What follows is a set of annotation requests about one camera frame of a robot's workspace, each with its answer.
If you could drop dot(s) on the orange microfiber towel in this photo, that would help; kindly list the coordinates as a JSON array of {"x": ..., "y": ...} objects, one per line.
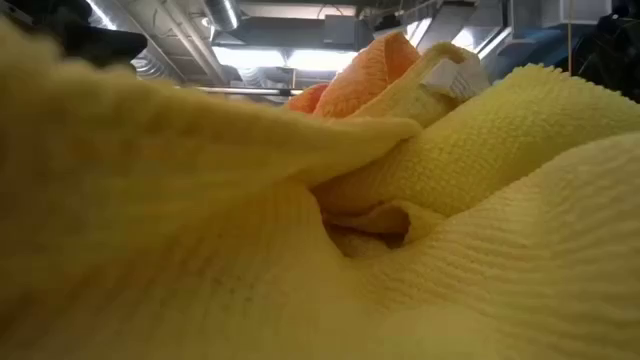
[
  {"x": 365, "y": 75},
  {"x": 307, "y": 100}
]

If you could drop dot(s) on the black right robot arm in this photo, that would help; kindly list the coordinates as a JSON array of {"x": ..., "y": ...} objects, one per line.
[{"x": 610, "y": 50}]

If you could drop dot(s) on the long linear ceiling light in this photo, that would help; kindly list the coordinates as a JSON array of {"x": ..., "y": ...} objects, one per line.
[{"x": 240, "y": 90}]

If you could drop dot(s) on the bright ceiling light panel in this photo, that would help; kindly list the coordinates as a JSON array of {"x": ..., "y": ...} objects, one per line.
[{"x": 250, "y": 57}]

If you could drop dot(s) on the corrugated silver air duct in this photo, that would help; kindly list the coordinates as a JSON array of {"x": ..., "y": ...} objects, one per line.
[{"x": 150, "y": 65}]

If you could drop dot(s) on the round silver air duct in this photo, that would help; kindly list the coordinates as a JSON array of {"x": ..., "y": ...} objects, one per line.
[{"x": 222, "y": 12}]

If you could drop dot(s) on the rectangular silver air duct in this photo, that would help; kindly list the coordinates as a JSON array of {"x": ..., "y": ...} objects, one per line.
[{"x": 480, "y": 35}]

